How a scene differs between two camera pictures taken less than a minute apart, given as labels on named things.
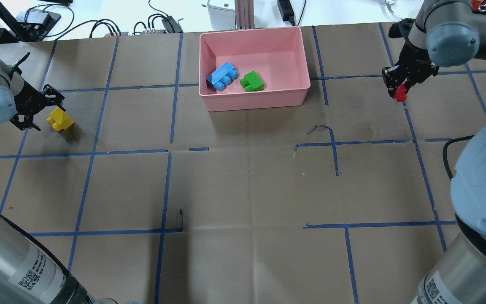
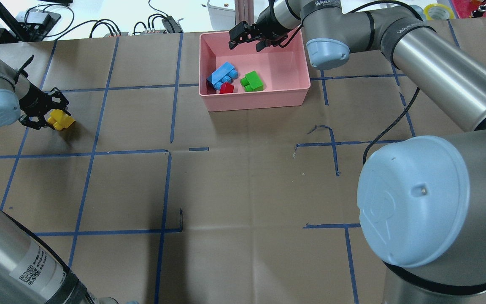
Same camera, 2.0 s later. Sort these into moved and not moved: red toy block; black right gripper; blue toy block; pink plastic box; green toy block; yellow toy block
Moved: black right gripper; red toy block
Not moved: blue toy block; pink plastic box; yellow toy block; green toy block
